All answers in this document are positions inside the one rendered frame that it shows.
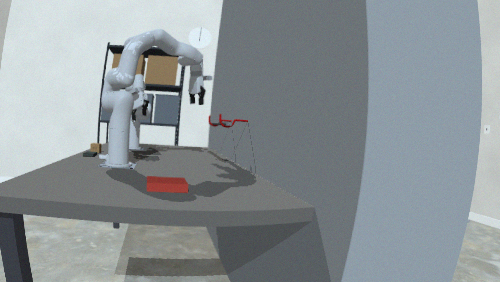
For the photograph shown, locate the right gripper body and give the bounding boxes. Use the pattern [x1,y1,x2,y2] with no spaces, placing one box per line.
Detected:
[189,76,204,94]

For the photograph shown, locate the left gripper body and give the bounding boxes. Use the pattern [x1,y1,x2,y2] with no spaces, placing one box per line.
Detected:
[133,91,146,111]

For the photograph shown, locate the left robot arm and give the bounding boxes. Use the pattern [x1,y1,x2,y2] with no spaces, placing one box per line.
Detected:
[125,74,152,149]

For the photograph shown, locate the small brown cardboard box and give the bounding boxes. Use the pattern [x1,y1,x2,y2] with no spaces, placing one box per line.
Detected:
[90,143,102,153]

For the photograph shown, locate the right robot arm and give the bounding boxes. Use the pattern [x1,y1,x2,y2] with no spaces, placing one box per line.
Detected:
[99,29,212,167]

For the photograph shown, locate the red rectangular block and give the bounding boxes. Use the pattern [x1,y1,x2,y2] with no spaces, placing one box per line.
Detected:
[147,176,188,193]

